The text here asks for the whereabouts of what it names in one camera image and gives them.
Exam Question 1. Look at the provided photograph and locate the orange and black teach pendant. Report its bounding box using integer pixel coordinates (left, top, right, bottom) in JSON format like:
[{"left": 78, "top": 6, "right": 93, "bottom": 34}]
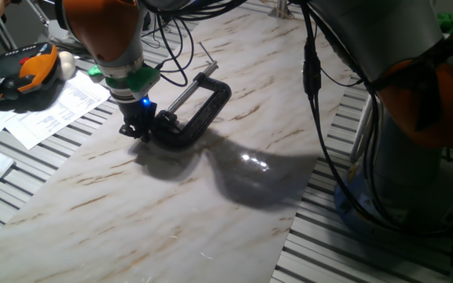
[{"left": 0, "top": 42, "right": 60, "bottom": 104}]

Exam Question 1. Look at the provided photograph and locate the black clock movement box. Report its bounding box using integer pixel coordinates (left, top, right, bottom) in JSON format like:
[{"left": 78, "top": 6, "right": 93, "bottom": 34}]
[{"left": 153, "top": 111, "right": 180, "bottom": 134}]

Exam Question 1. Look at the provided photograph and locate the slim metal stand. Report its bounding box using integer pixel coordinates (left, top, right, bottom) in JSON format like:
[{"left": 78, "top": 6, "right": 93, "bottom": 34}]
[{"left": 24, "top": 0, "right": 50, "bottom": 39}]

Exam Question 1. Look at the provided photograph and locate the white marble pattern sheet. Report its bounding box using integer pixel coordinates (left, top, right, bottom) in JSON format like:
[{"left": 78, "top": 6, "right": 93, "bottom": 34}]
[{"left": 0, "top": 2, "right": 354, "bottom": 283}]

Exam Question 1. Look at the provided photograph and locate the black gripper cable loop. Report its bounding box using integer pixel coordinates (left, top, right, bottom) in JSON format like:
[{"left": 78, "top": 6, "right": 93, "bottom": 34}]
[{"left": 142, "top": 11, "right": 196, "bottom": 88}]

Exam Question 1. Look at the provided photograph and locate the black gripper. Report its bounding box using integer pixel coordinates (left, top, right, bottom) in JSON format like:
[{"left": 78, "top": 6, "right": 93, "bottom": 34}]
[{"left": 119, "top": 97, "right": 159, "bottom": 143}]

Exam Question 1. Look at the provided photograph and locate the black metal C-clamp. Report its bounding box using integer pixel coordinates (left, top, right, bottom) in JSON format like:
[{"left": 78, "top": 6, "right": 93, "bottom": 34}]
[{"left": 151, "top": 41, "right": 233, "bottom": 151}]

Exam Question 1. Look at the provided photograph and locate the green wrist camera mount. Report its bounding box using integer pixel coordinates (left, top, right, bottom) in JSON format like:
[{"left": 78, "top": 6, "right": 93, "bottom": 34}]
[{"left": 87, "top": 64, "right": 161, "bottom": 99}]

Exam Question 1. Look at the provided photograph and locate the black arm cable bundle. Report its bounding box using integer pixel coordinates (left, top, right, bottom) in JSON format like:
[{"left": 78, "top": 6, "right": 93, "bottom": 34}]
[{"left": 299, "top": 0, "right": 412, "bottom": 237}]

